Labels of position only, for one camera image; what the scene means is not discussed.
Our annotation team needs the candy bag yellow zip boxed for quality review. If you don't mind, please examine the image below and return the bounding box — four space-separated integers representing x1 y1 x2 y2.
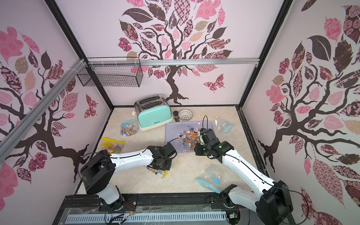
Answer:
145 166 168 179
100 137 126 154

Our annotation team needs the candy bag blue zip front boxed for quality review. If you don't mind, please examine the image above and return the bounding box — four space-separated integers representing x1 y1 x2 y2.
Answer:
215 117 235 134

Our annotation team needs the candy bag blue zip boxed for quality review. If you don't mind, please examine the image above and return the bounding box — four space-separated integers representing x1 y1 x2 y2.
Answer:
215 117 235 134
196 165 230 194

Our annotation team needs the lavender plastic tray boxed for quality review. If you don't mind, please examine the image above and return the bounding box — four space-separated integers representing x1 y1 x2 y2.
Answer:
166 121 213 152

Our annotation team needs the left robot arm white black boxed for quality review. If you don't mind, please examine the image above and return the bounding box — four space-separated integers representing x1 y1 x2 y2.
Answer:
78 142 177 205

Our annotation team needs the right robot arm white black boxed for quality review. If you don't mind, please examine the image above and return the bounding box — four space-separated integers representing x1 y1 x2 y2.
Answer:
195 128 293 225

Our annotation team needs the pile of candies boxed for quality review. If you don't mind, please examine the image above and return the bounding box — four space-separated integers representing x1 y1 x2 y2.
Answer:
178 126 200 152

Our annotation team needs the candy bag near toaster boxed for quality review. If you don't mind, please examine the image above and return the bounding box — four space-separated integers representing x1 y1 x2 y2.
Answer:
121 119 139 137

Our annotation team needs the white sink strainer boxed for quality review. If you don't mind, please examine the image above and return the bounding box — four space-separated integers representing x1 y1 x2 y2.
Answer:
179 109 193 121

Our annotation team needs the small dark spice jar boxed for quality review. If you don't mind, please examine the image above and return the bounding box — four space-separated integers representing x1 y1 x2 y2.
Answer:
172 111 180 122

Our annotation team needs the mint green toaster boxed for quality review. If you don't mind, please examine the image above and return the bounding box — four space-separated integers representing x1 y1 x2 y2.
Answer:
134 94 174 131

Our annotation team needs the black base frame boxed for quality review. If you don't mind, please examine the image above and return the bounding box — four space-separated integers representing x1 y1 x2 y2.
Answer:
54 191 251 225

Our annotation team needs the white cable duct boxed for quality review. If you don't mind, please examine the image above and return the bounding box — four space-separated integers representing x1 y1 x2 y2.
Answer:
63 211 228 225

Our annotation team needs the black wire basket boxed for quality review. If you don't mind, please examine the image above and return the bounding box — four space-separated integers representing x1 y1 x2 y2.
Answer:
77 56 143 87

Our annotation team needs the aluminium rail back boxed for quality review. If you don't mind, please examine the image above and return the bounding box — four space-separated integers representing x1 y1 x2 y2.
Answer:
88 58 260 66

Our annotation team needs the aluminium rail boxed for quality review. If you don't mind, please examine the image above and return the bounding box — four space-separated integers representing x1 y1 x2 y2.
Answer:
1 59 85 162
88 58 260 66

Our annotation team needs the aluminium rail left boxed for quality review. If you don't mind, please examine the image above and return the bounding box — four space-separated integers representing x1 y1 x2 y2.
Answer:
1 59 85 162

